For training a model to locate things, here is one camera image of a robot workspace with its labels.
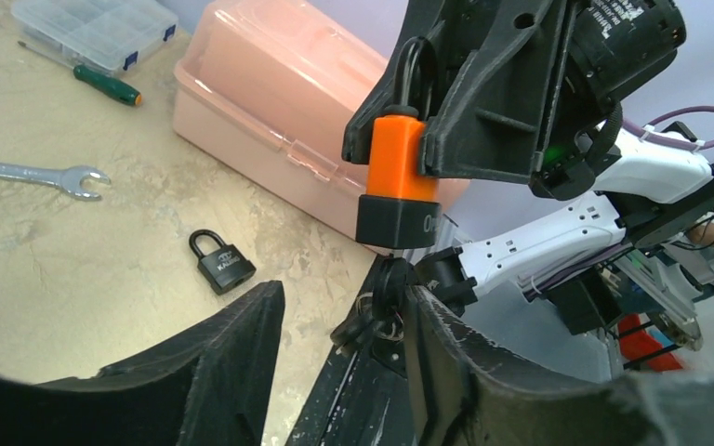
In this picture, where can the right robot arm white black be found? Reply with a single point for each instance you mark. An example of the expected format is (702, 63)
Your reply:
(622, 186)

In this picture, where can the large silver wrench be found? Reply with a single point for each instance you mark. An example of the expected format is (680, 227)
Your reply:
(69, 180)

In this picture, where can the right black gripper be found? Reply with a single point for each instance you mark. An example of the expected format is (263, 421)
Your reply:
(486, 84)

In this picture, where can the pink plastic toolbox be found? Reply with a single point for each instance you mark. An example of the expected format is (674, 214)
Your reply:
(267, 87)

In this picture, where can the green handle screwdriver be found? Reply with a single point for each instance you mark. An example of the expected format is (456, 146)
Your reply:
(110, 86)

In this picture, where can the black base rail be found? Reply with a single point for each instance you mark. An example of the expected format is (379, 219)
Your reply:
(361, 395)

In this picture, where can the clear plastic organizer box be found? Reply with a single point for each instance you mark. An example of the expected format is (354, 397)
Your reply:
(110, 36)

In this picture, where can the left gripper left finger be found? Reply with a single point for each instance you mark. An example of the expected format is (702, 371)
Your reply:
(207, 385)

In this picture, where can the black key bunch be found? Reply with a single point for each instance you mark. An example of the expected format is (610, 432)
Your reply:
(377, 310)

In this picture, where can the orange black padlock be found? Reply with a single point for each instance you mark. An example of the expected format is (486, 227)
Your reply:
(399, 209)

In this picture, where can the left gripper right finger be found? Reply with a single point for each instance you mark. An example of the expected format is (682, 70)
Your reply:
(466, 390)

